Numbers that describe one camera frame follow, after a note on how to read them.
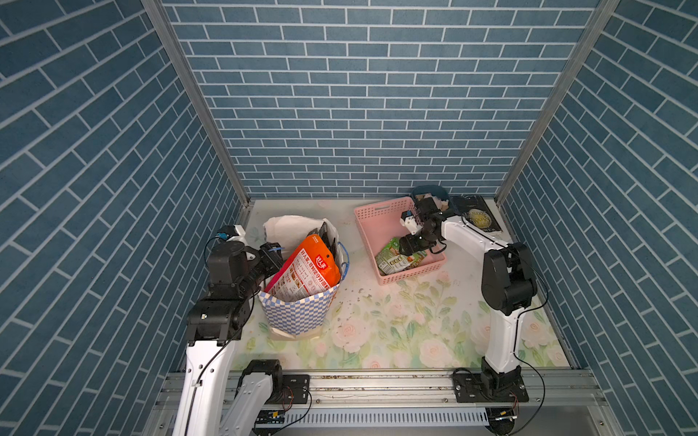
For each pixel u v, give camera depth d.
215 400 0.40
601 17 0.71
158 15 0.70
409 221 0.91
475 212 1.16
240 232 0.59
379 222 1.19
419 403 0.72
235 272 0.50
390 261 0.97
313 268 0.74
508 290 0.54
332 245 0.81
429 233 0.75
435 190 1.19
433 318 0.87
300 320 0.68
